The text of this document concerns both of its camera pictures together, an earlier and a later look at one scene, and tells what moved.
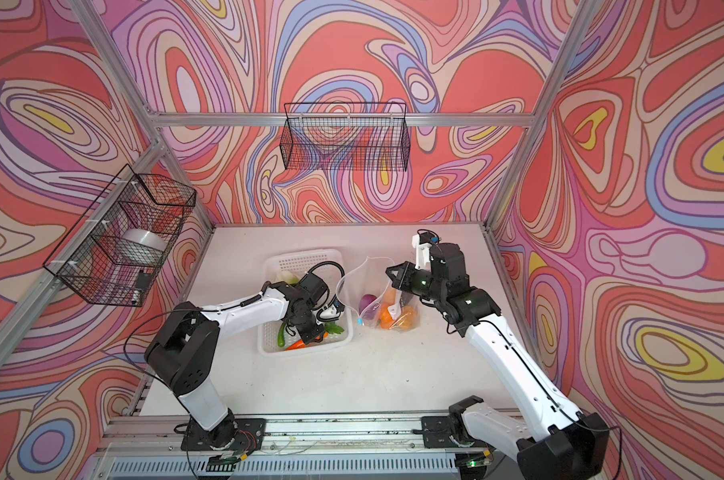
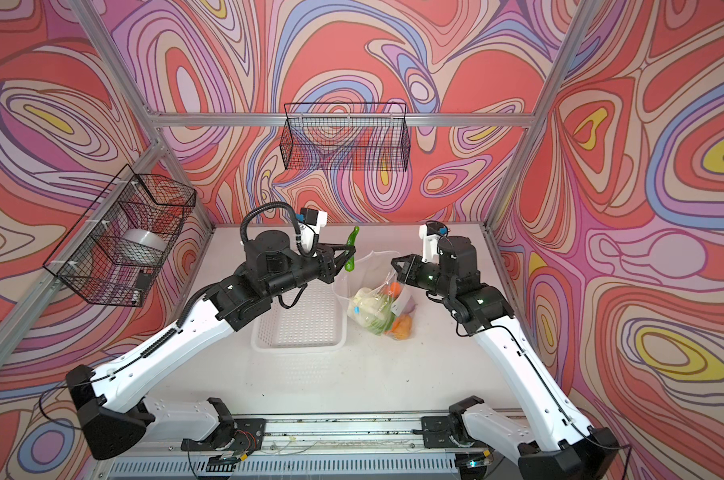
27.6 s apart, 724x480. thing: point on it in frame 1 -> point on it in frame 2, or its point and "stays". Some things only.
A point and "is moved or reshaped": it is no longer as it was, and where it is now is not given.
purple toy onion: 365,301 -> 410,305
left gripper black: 314,336 -> 327,267
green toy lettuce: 288,276 is moved or reshaped
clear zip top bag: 371,293 is moved or reshaped
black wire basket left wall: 116,251 stays
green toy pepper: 281,335 -> 349,265
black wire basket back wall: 346,136 stays
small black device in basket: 143,281 stays
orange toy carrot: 299,344 is moved or reshaped
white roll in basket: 138,246 stays
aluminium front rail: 149,446 stays
